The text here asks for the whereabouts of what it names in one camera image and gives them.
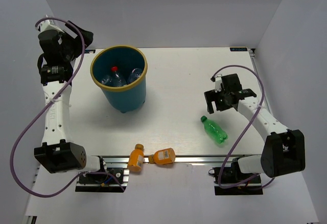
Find green plastic bottle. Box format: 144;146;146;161
200;116;228;146

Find clear bottle red label red cap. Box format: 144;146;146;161
101;66;127;87

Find clear bottle blue label white cap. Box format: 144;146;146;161
128;68;143;84

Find orange bottle with barcode label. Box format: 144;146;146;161
148;148;176;165

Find orange bottle label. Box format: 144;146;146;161
127;144;144;172

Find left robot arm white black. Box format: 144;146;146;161
34;19;108;183

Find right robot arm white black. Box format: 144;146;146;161
204;74;306;183

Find teal bin with yellow rim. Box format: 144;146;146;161
90;46;148;113

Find right corner blue sticker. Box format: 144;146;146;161
229;47;248;52

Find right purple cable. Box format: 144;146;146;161
211;64;276;189

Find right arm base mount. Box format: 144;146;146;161
208;159;263;196

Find aluminium rail table front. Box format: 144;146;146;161
97;154;269;164

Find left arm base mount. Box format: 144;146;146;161
75;156;129;193

